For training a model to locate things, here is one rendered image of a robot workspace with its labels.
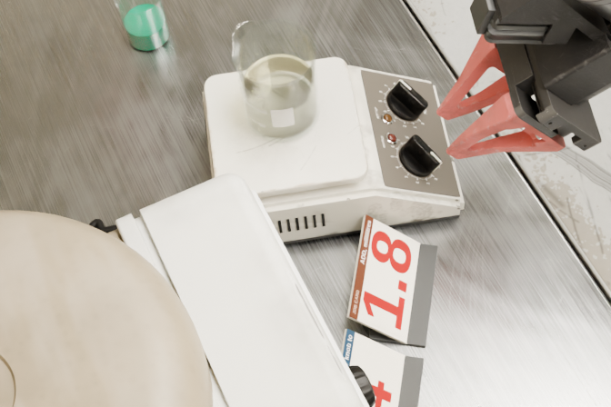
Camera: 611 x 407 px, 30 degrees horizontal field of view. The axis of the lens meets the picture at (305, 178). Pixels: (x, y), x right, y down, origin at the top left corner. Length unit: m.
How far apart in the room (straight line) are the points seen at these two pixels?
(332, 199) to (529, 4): 0.26
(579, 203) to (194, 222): 0.73
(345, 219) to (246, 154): 0.10
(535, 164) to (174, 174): 0.31
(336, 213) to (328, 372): 0.66
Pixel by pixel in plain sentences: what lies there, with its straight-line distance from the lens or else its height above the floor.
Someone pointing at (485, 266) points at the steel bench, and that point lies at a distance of 0.94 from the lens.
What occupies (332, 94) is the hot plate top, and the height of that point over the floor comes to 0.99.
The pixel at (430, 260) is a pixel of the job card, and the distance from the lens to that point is 0.94.
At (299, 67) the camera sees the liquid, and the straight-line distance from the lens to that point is 0.89.
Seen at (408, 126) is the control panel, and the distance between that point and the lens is 0.95.
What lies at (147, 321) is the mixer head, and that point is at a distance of 0.25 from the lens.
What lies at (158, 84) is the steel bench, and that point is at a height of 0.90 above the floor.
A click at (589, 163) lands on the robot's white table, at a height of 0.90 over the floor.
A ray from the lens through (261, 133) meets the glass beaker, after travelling 0.89.
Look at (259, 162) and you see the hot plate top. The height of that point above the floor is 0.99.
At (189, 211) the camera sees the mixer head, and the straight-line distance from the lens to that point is 0.28.
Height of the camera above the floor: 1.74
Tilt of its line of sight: 58 degrees down
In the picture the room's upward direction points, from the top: 7 degrees counter-clockwise
